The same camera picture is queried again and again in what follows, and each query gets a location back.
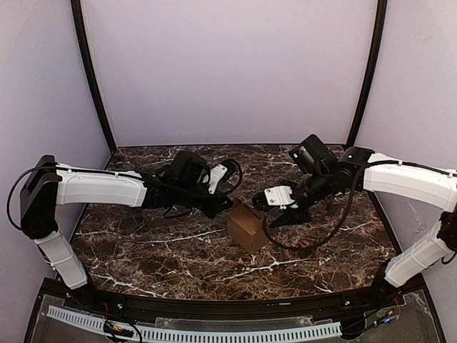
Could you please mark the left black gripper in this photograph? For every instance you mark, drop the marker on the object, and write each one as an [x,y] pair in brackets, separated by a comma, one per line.
[216,206]

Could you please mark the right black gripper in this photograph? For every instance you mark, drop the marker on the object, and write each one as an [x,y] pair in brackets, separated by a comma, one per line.
[291,219]

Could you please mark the brown cardboard box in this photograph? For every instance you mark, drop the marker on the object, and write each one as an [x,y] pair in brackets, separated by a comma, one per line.
[245,227]

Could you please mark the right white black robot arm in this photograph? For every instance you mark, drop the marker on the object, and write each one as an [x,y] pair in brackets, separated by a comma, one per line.
[365,169]

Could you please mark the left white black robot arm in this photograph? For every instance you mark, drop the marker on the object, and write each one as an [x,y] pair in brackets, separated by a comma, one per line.
[188,182]

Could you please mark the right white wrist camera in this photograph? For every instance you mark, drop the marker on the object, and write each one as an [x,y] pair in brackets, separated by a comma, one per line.
[280,196]

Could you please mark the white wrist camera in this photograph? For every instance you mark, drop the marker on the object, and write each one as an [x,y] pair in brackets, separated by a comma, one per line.
[280,196]
[216,175]

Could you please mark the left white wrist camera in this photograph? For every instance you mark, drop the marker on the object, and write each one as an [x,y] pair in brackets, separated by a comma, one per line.
[216,175]

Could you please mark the black front rail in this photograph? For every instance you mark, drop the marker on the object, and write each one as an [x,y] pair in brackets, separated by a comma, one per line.
[338,306]

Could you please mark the white slotted cable duct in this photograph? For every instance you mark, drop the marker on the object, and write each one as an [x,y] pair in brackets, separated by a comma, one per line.
[177,330]

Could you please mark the left black frame post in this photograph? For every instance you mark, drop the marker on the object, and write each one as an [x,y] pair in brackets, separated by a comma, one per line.
[83,42]

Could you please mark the black frame post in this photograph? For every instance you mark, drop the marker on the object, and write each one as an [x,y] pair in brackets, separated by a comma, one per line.
[83,42]
[372,59]

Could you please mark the right black frame post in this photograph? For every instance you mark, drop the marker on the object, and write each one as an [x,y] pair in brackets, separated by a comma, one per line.
[372,59]

